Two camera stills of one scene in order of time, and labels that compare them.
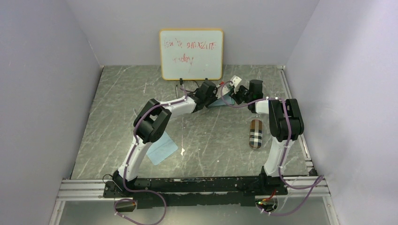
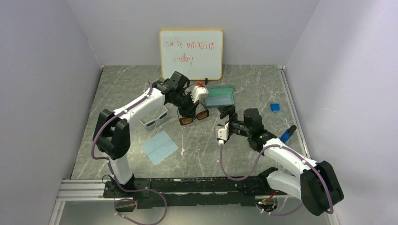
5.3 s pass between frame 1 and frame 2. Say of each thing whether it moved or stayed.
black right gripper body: moved
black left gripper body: moved
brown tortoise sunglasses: moved
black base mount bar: stayed
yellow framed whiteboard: stayed
